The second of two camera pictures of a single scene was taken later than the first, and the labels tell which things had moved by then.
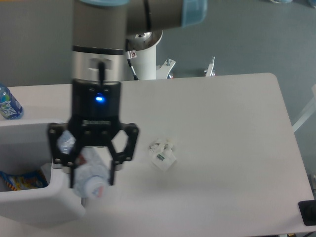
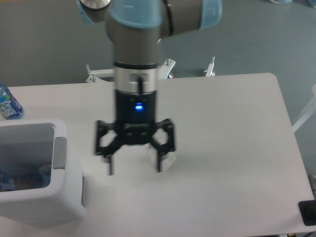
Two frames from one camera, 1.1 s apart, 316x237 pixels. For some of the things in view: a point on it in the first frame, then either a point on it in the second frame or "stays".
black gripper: (95, 119) to (135, 124)
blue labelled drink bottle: (10, 107) stays
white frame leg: (309, 113) stays
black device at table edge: (307, 209) stays
